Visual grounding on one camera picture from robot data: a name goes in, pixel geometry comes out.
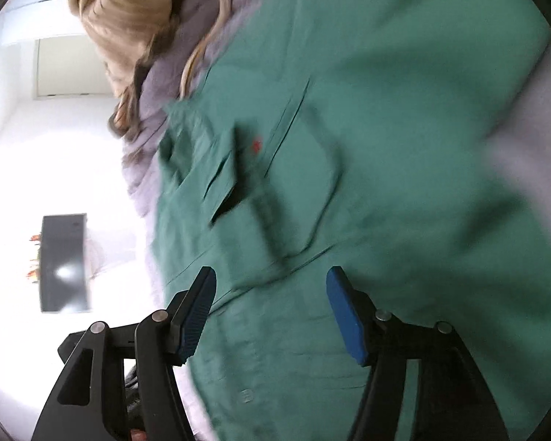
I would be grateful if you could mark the beige striped garment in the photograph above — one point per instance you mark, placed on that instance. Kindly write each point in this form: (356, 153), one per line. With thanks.
(119, 14)

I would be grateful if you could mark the white door panel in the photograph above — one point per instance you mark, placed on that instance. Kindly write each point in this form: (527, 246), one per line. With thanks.
(69, 69)

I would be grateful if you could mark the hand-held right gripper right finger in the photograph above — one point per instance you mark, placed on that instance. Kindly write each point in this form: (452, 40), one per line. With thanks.
(346, 317)

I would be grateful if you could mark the lavender quilted bedspread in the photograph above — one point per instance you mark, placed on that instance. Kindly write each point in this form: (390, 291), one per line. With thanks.
(523, 165)

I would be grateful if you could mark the black wall television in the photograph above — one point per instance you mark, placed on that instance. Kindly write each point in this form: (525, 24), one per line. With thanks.
(64, 262)

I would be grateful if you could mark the green shirt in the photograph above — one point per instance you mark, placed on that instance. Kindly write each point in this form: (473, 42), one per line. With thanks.
(395, 147)

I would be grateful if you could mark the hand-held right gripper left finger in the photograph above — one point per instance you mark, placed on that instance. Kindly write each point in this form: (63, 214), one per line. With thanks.
(195, 317)

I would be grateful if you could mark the grey garment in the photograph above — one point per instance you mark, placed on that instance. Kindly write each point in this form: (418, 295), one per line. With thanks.
(188, 27)

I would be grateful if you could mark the brown fuzzy garment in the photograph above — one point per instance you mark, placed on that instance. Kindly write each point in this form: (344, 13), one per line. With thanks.
(121, 117)

